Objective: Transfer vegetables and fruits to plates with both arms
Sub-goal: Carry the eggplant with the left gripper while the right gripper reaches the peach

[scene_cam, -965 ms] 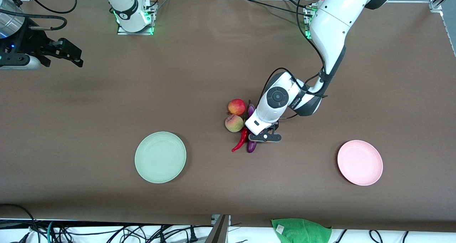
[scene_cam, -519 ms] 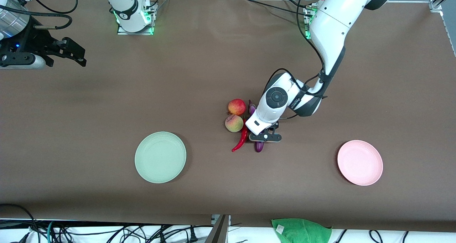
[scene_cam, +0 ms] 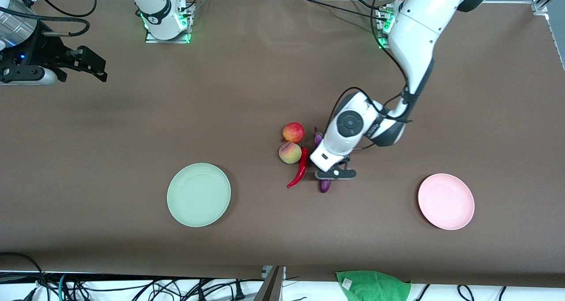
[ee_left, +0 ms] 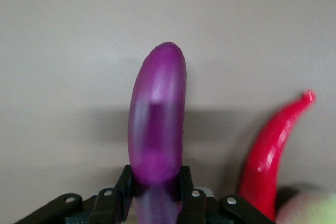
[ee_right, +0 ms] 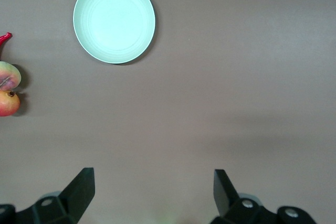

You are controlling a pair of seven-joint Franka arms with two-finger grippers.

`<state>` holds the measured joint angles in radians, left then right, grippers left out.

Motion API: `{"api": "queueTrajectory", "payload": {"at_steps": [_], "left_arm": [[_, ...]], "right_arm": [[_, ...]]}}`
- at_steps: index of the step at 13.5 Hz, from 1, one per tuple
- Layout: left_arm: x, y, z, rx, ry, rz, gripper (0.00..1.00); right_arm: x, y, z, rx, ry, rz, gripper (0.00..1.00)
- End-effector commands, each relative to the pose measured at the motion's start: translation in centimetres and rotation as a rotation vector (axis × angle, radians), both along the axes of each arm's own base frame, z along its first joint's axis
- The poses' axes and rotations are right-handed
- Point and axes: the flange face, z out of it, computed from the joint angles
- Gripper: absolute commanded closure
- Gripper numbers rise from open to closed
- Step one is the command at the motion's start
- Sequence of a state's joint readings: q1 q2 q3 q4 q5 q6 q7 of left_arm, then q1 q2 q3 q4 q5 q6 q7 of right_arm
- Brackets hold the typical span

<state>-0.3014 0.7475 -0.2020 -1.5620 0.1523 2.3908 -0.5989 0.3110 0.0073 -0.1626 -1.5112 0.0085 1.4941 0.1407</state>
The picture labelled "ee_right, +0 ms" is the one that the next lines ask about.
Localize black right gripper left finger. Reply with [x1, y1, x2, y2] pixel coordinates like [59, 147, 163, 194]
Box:
[0, 167, 95, 224]

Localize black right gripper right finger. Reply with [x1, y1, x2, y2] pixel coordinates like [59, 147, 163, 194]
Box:
[209, 169, 317, 224]

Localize yellow green peach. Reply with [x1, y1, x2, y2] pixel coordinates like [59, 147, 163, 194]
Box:
[0, 61, 22, 91]

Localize red chili pepper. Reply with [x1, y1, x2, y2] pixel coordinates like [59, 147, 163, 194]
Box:
[0, 32, 13, 48]

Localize pale green round plate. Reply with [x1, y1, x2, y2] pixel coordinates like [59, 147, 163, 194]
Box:
[72, 0, 156, 65]

